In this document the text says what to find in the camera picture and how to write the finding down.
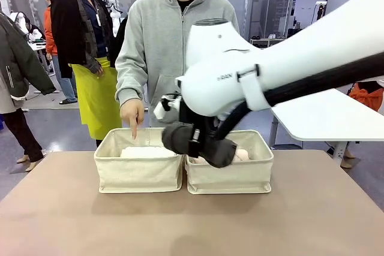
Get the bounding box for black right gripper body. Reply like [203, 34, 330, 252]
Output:
[178, 100, 221, 142]

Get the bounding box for dark grey towel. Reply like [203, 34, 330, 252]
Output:
[161, 122, 238, 169]

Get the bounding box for light pink towel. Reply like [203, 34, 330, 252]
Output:
[187, 147, 251, 165]

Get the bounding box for pale yellow towel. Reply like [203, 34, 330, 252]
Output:
[120, 145, 176, 158]

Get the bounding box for hoodie person's right forearm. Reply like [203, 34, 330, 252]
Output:
[115, 64, 145, 109]

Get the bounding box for hoodie person's right hand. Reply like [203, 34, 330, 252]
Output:
[119, 99, 146, 141]

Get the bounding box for apron person's bare hand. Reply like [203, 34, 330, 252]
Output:
[90, 64, 104, 79]

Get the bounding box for cream fabric storage basket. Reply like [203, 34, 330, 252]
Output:
[185, 129, 274, 195]
[93, 127, 184, 194]

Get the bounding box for person in grey hoodie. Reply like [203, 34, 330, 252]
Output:
[115, 0, 241, 128]

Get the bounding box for wooden shoe rack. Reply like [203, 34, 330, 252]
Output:
[249, 34, 285, 50]

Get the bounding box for black luggage bags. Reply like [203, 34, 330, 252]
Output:
[287, 27, 304, 40]

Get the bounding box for white folding table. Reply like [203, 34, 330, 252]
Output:
[269, 87, 384, 167]

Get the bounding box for white humanoid robot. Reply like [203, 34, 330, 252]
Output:
[8, 11, 46, 50]
[101, 0, 124, 40]

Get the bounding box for person with yellow apron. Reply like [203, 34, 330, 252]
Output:
[50, 0, 124, 149]

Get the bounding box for person in orange hoodie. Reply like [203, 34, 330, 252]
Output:
[41, 0, 79, 106]

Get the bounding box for person with orange waist jacket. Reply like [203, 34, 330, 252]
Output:
[349, 80, 384, 112]

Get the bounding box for person in olive jacket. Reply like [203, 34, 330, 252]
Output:
[0, 10, 57, 173]

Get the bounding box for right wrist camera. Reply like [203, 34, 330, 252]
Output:
[153, 94, 182, 121]

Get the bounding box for thick black right arm hose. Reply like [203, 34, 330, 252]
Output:
[214, 53, 384, 142]

